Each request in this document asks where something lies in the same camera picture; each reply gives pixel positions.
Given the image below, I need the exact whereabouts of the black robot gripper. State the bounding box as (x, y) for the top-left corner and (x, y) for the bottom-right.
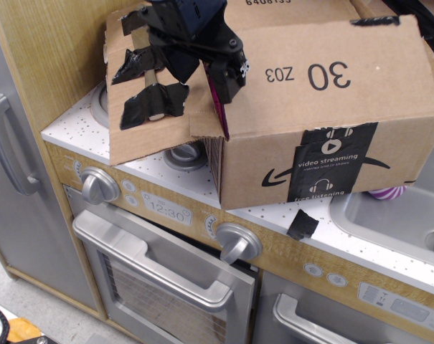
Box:
(147, 1), (250, 104)

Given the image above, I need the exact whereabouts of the large cardboard box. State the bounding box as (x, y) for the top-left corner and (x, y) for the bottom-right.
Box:
(108, 1), (434, 209)

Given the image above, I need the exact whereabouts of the magenta marker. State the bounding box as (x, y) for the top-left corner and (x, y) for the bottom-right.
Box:
(206, 73), (230, 140)

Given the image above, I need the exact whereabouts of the grey stove burner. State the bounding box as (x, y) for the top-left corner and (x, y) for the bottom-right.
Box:
(164, 141), (207, 171)

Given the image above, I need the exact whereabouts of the silver left stove knob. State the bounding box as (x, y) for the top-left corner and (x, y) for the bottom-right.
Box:
(81, 166), (121, 205)

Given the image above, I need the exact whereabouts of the silver stove knob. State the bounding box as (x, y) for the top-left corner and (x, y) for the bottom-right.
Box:
(216, 223), (263, 264)
(81, 166), (121, 205)

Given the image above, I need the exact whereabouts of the silver right stove knob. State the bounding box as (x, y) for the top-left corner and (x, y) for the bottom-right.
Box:
(216, 223), (263, 264)

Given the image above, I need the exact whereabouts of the black tape scrap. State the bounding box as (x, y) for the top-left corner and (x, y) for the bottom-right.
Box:
(287, 209), (319, 241)

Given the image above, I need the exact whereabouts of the wooden toy kitchen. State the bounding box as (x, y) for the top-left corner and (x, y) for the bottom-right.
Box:
(0, 0), (434, 344)

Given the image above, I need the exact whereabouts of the silver oven door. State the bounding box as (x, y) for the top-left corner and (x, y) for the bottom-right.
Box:
(65, 186), (256, 343)

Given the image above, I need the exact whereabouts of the purple white striped ball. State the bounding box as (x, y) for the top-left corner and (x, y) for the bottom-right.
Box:
(368, 186), (407, 201)

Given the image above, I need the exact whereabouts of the silver dishwasher door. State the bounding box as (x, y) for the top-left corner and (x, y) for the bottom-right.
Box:
(252, 272), (434, 343)

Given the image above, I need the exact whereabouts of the grey toy sink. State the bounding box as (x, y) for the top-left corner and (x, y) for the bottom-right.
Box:
(330, 149), (434, 265)

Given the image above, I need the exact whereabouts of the orange object on floor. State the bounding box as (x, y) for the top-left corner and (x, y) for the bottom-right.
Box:
(6, 317), (47, 343)

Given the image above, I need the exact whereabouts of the black tape on fork handle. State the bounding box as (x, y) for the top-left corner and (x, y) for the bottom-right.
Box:
(350, 16), (400, 27)

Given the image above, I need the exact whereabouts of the silver fridge door handle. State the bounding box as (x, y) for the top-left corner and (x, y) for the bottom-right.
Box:
(0, 93), (40, 196)

